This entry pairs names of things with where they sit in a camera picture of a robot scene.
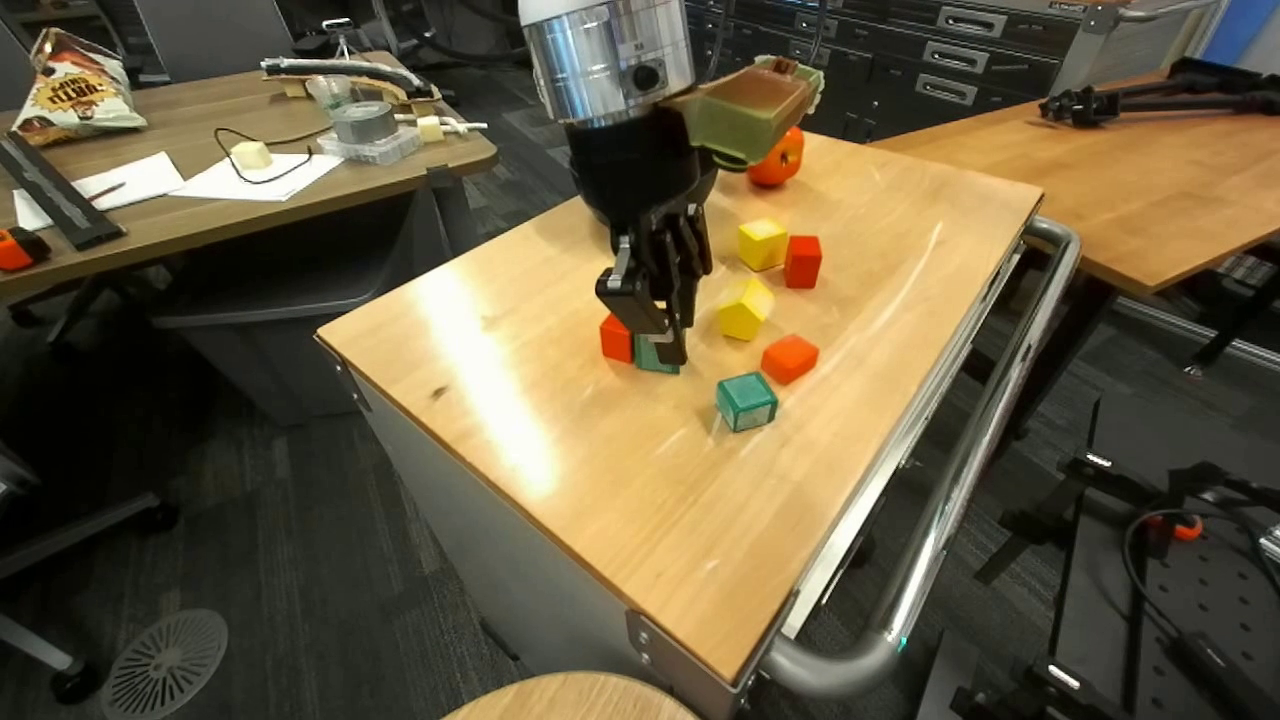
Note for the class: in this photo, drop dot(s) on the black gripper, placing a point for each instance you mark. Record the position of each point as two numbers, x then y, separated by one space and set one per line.
655 181

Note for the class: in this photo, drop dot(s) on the red-orange wooden cube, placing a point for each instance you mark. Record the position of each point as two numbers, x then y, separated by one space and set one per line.
615 342
800 260

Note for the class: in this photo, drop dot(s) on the green wooden cube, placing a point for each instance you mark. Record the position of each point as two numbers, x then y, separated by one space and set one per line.
655 359
747 401

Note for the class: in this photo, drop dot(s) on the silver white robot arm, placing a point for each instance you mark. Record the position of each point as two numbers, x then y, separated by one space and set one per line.
600 61

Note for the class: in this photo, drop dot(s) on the orange apple toy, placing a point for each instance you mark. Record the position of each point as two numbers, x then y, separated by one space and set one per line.
780 167

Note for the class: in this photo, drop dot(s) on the yellow wooden cube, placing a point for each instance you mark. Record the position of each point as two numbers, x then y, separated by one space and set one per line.
747 314
763 247

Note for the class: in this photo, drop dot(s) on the orange wooden cube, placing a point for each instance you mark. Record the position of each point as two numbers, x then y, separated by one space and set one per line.
788 363

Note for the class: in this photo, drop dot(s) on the white power adapter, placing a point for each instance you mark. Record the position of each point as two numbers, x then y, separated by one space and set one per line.
433 128

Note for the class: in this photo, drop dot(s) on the grey metal tool cart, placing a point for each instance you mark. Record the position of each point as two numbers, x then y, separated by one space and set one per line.
504 563

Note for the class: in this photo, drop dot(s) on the clear plastic container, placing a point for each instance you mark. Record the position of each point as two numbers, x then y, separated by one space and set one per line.
363 128

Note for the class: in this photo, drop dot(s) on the black drawer cabinet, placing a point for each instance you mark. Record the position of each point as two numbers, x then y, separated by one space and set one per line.
932 61

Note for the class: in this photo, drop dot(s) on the dark office chair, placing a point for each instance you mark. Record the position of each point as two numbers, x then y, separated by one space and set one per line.
386 27

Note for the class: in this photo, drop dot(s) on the curved black white band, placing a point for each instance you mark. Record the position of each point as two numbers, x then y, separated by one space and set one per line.
332 66

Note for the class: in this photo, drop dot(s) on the large white paper sheet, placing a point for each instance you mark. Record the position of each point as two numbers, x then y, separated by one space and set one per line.
267 181

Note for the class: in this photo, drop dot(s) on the round wooden stool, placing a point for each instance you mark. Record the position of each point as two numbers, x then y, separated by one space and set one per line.
574 702

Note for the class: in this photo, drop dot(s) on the white round puck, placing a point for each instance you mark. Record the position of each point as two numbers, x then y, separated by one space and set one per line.
250 155

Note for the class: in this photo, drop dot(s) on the wooden office desk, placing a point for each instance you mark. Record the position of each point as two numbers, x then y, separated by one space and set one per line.
200 221

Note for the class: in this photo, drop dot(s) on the grey office chair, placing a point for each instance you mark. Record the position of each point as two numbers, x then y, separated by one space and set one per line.
213 34

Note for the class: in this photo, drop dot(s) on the black tripod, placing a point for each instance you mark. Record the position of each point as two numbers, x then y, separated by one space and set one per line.
1135 100

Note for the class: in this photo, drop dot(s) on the wooden workbench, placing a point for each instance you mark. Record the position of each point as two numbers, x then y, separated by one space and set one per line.
1161 186

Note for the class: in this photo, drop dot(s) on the small white paper sheet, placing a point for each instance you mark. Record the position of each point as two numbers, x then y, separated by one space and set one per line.
135 181

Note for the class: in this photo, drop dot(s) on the grey plastic bin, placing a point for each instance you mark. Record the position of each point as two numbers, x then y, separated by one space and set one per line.
1144 43

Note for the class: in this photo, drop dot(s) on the long black bar device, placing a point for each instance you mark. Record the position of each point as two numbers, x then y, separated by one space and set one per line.
62 202

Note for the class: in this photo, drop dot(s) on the dark office chair base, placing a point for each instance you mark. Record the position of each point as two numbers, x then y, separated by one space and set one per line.
94 525

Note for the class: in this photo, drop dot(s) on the chips bag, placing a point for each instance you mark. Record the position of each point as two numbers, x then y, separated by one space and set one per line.
75 92

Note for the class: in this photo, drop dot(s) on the round floor grille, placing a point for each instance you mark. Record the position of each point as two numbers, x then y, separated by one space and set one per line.
163 667

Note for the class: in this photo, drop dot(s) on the small orange object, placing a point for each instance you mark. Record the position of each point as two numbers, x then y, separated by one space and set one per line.
17 255

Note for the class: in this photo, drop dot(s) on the blue panel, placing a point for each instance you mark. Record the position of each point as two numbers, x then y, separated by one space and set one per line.
1255 27

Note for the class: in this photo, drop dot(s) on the black perforated breadboard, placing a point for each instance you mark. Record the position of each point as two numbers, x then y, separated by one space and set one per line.
1224 626

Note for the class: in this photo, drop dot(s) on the black camera stand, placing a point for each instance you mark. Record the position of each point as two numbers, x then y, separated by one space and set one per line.
1075 535

